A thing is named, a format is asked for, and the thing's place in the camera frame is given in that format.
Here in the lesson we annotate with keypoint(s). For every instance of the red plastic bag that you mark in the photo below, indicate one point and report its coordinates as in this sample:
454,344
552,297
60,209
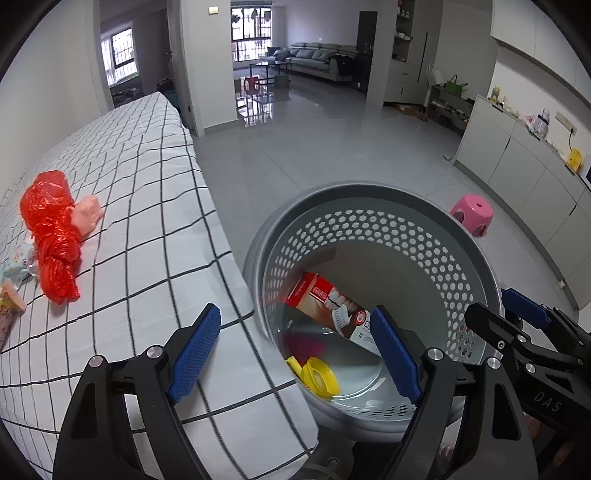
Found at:
51,230

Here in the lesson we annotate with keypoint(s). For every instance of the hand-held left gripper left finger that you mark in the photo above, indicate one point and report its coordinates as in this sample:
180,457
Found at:
196,355

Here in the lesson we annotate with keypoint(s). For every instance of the pink snack wrapper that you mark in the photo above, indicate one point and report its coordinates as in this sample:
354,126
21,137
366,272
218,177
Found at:
9,304

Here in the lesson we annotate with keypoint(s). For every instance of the pink plastic stool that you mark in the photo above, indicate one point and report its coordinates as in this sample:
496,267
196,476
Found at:
471,214

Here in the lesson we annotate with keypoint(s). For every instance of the cardboard box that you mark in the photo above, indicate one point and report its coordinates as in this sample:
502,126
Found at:
282,81

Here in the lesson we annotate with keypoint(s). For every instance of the white floor cabinet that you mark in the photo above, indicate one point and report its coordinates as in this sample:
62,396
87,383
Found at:
521,175

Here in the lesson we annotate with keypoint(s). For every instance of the light blue printed pouch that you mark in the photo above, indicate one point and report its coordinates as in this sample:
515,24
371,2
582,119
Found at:
14,270

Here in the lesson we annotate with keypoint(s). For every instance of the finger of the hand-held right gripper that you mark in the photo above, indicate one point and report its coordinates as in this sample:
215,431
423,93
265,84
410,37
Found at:
501,332
526,309

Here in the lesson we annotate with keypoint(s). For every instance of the pink and white figure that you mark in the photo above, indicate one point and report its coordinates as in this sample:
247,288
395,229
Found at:
540,122

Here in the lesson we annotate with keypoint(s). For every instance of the grey perforated basket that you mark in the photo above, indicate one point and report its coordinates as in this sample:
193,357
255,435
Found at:
406,230

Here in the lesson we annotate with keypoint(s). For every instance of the dark coffee table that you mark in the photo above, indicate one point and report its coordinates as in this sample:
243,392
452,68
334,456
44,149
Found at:
268,69

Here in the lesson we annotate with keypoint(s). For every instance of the grey sofa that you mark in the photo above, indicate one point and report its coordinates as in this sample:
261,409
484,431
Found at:
314,60

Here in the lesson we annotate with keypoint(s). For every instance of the red and white toothpaste box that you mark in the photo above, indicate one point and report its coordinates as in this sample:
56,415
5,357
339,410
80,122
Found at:
318,295

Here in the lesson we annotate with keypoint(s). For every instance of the green bag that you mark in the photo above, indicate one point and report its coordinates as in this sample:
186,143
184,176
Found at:
456,87

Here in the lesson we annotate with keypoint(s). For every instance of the yellow box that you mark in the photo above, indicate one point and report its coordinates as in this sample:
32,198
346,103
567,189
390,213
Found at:
575,160

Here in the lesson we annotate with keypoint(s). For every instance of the shoe rack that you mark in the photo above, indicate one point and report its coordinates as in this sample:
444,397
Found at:
448,110

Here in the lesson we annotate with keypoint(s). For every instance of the white wall outlet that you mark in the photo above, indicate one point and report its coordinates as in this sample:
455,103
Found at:
564,121

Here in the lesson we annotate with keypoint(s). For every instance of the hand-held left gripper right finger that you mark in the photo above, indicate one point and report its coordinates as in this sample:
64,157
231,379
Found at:
395,355

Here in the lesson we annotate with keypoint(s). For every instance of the peach pink plastic bag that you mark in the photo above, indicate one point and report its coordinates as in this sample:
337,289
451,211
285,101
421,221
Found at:
87,214

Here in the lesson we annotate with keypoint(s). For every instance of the red plastic stool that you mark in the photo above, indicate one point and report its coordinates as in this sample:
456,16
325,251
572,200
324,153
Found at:
251,84

